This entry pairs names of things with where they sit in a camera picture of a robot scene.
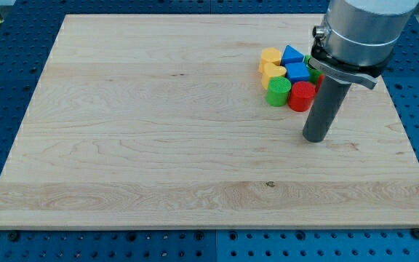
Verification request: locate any red cylinder block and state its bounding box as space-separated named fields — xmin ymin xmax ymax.
xmin=287 ymin=82 xmax=316 ymax=112

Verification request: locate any green block behind arm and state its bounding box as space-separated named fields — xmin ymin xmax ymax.
xmin=303 ymin=55 xmax=322 ymax=84

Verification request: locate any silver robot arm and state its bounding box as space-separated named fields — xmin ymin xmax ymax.
xmin=308 ymin=0 xmax=418 ymax=90

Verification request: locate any light wooden board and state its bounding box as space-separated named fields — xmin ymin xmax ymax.
xmin=0 ymin=15 xmax=419 ymax=231

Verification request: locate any green cylinder block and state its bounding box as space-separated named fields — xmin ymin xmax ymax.
xmin=266 ymin=76 xmax=292 ymax=107

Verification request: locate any yellow heart block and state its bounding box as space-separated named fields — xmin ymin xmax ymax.
xmin=261 ymin=63 xmax=287 ymax=90

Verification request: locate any yellow hexagon block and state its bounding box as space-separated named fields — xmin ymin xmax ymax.
xmin=258 ymin=47 xmax=282 ymax=73

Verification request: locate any blue cube block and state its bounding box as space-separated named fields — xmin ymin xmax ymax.
xmin=285 ymin=63 xmax=310 ymax=84

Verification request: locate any blue triangle block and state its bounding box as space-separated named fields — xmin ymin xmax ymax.
xmin=280 ymin=45 xmax=304 ymax=66

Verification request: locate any red block behind rod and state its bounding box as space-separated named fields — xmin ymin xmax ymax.
xmin=315 ymin=74 xmax=325 ymax=93

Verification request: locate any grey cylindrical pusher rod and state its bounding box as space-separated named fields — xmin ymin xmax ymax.
xmin=303 ymin=76 xmax=351 ymax=143

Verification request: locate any blue perforated table plate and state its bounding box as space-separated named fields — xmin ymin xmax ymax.
xmin=0 ymin=0 xmax=419 ymax=261

